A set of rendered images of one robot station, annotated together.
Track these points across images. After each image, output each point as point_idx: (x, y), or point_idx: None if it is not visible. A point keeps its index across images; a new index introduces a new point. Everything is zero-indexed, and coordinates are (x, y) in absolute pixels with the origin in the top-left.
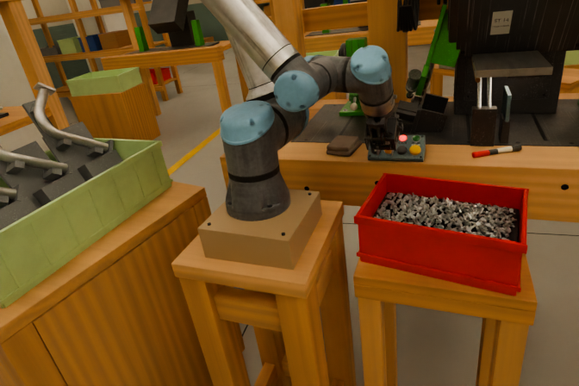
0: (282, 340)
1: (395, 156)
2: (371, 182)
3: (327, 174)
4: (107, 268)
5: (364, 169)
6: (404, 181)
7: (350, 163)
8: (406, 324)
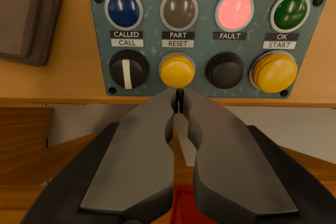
0: (80, 148)
1: (202, 91)
2: (134, 103)
3: (13, 100)
4: None
5: (108, 101)
6: None
7: (57, 100)
8: None
